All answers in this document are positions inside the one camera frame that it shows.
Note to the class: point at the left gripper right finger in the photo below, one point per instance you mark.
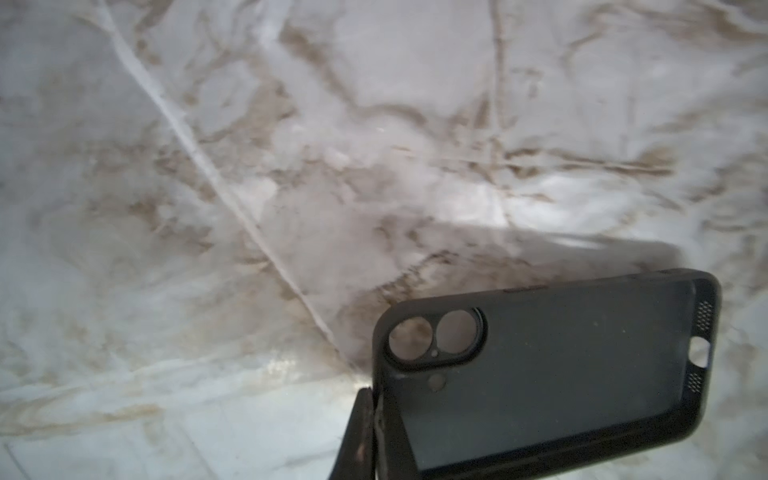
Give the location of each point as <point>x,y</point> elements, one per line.
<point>395,458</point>

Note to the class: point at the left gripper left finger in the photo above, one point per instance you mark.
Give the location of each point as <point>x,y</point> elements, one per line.
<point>356,456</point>

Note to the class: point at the black phone case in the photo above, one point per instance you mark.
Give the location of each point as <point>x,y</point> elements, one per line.
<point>530,382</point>

